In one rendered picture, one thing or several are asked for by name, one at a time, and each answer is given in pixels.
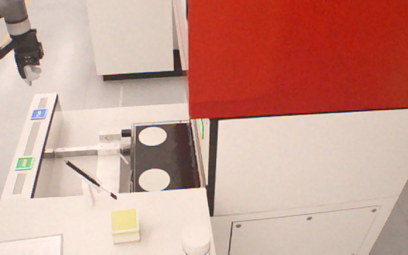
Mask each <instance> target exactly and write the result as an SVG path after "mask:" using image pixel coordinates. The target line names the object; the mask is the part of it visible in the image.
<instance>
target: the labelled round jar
mask: <svg viewBox="0 0 408 255"><path fill-rule="evenodd" d="M210 243H211V233H210V230H209V229H208V228H207V227H206V226H204V225H201V224H192V225H189V226H187V227H186V228H185V229H184V230H183V232H182V254H183V255H210V245H211V244H210Z"/></svg>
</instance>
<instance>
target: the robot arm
mask: <svg viewBox="0 0 408 255"><path fill-rule="evenodd" d="M1 18H4V21H5V23H6V29H7V31H8V33H9V37H10V38H11V39H10V40H8V42H6V44H4V45H3V46H1V47H0V59H3V58H4V57H5V56H6V55H7V54H8V53H10V51H12V50H13V49H14V50H13V51H14V52H15V54H14V57H15V63H16V65H17V67H18V73H19V74H20V76H21V78H22V79H23V80H24V81H25V83H27V85H29V86H32V81H33V80H36V79H39V78H40V75H39V73H41V71H42V70H41V68H40V67H36V66H38V65H40V59H42V58H43V55H45V54H44V51H43V47H42V45H41V43H42V42H38V39H37V36H36V34H37V32H38V31H37V28H33V29H30V27H31V25H30V21H29V18H28V12H27V9H26V3H25V0H0V19H1ZM40 47H41V48H42V49H41V48H40Z"/></svg>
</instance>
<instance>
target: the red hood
mask: <svg viewBox="0 0 408 255"><path fill-rule="evenodd" d="M173 5H174V15H175V20H176V29H177V35H178V44H179V49H180V55H181V65H182V70H183V80H184V86H185V91H186V101H187V106H188V115H189V116H190V119H201V118H226V117H239V116H251V115H275V114H288V113H311V112H322V113H323V111H325V112H334V111H357V110H368V109H379V108H401V107H405V108H408V0H173Z"/></svg>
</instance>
